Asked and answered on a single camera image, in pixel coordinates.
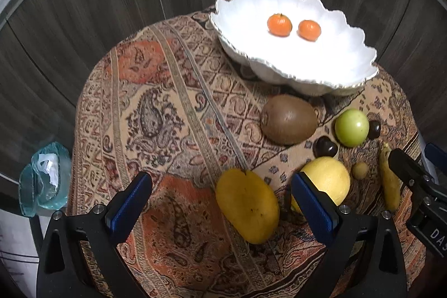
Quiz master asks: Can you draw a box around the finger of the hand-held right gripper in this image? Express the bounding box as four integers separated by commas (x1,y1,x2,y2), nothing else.
424,142,447,177
388,148,441,201

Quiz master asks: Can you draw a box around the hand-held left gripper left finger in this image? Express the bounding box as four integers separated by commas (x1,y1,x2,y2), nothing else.
36,171,153,298

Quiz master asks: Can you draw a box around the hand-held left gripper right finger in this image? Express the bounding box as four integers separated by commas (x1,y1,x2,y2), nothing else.
291,172,407,298

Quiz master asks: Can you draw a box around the small yellow banana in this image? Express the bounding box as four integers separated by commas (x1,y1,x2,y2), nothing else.
379,142,401,212

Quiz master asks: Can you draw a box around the yellow round melon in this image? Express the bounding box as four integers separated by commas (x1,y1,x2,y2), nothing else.
291,157,351,214

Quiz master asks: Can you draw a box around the small brown longan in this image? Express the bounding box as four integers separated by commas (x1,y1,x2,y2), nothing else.
351,162,369,180

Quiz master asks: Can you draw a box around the yellow mango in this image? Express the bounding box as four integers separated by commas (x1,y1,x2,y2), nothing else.
215,168,280,245

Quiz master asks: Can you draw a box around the green round apple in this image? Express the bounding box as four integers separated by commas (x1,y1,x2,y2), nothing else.
334,109,370,148

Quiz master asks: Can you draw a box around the brown kiwi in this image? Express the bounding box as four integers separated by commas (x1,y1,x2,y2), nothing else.
261,94,319,145

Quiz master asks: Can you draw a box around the white scalloped bowl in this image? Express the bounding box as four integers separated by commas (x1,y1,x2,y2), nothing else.
209,0,378,96

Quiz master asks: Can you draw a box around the clear bluish plastic bag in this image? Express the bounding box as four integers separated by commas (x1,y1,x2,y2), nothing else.
18,141,70,217

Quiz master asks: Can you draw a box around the paisley patterned tablecloth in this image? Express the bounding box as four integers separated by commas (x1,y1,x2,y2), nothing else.
68,4,428,298

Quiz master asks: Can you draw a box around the orange tangerine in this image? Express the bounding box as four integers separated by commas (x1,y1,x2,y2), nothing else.
267,13,293,37
298,19,321,41

